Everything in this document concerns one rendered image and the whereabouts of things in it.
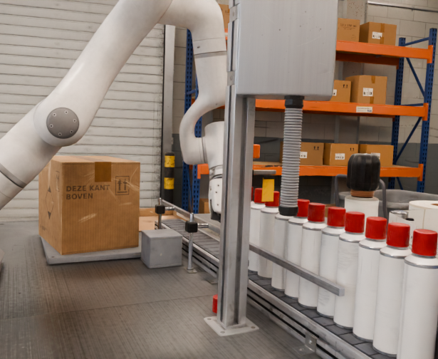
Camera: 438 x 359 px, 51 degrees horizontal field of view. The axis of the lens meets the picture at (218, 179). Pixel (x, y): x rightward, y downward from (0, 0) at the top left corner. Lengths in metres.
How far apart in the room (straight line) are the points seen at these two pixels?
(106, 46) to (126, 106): 4.07
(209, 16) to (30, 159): 0.57
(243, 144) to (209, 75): 0.41
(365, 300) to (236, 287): 0.26
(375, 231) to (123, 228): 0.86
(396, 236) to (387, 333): 0.15
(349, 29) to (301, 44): 4.59
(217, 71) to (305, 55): 0.47
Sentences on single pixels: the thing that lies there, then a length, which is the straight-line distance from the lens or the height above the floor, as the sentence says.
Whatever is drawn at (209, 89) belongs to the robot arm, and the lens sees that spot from 1.26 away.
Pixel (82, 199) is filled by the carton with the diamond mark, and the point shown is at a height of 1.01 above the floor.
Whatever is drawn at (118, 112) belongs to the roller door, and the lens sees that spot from 5.23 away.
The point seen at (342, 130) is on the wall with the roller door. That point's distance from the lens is 6.14.
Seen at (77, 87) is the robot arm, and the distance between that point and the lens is 1.14.
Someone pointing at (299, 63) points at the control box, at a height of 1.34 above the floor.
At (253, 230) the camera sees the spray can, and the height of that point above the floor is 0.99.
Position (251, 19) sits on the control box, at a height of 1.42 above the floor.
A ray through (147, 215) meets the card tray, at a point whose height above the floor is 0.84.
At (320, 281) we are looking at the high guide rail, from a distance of 0.86.
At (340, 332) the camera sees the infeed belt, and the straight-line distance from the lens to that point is 0.86.
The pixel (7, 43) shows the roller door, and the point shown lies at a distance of 5.36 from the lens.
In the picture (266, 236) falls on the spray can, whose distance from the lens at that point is 1.08.
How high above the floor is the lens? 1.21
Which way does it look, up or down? 6 degrees down
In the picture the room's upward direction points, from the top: 2 degrees clockwise
